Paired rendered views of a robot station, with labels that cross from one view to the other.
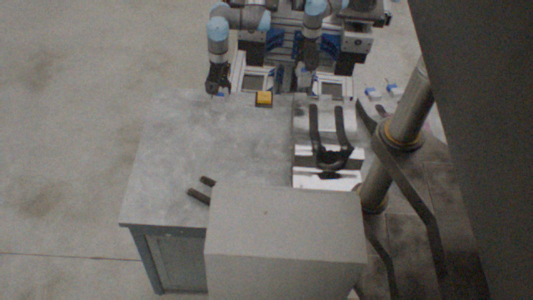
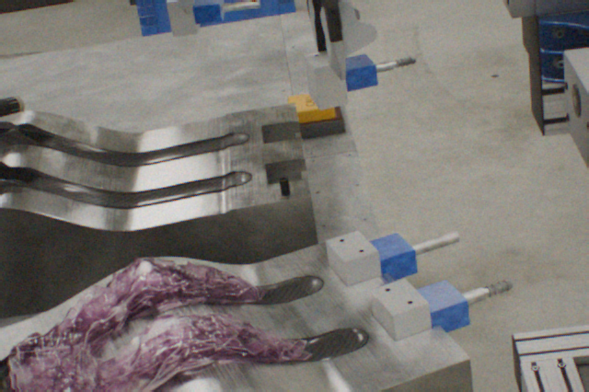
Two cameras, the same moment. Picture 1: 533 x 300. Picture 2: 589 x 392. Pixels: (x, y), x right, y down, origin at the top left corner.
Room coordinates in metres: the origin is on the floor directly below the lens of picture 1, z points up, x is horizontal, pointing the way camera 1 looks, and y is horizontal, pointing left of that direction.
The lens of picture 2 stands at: (1.42, -1.46, 1.46)
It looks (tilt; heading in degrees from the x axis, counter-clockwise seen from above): 27 degrees down; 93
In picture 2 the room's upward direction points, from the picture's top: 9 degrees counter-clockwise
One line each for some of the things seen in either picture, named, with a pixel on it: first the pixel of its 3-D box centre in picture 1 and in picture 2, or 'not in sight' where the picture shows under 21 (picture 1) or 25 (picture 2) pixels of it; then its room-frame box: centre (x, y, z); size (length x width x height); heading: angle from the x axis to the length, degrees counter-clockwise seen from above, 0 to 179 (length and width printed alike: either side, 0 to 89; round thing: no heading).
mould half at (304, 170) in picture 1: (325, 142); (92, 196); (1.12, -0.24, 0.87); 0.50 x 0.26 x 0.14; 3
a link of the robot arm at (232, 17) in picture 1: (224, 18); not in sight; (1.34, 0.20, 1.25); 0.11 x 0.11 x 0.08; 4
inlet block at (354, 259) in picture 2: (369, 91); (398, 255); (1.46, -0.44, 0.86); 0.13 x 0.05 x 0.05; 20
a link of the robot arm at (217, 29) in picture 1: (217, 34); not in sight; (1.24, 0.21, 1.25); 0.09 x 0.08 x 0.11; 4
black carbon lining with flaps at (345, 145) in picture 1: (330, 131); (95, 159); (1.14, -0.25, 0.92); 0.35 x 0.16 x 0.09; 3
